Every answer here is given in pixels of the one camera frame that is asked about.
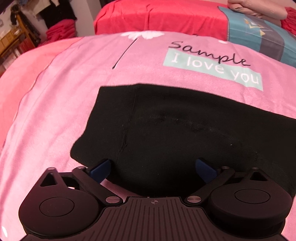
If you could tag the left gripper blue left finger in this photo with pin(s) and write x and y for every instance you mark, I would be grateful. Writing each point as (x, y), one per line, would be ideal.
(90, 180)

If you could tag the red fleece blanket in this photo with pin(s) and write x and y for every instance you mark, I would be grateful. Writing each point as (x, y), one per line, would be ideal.
(23, 81)

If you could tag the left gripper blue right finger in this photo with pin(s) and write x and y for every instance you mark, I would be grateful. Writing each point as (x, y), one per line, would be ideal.
(212, 180)

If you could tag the black pants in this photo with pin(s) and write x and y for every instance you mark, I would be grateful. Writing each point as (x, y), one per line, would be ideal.
(155, 134)

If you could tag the pink folded clothes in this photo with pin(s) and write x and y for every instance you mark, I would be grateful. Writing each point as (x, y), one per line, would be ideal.
(261, 9)

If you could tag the wooden shelf with clutter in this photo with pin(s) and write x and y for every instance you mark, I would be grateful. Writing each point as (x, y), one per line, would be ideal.
(34, 24)

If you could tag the teal grey striped pillow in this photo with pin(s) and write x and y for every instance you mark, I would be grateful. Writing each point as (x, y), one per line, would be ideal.
(261, 36)

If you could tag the pink printed duvet cover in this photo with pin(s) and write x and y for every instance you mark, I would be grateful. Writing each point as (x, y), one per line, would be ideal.
(41, 200)

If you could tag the red pillow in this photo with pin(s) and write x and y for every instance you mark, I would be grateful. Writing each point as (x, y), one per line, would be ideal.
(201, 18)

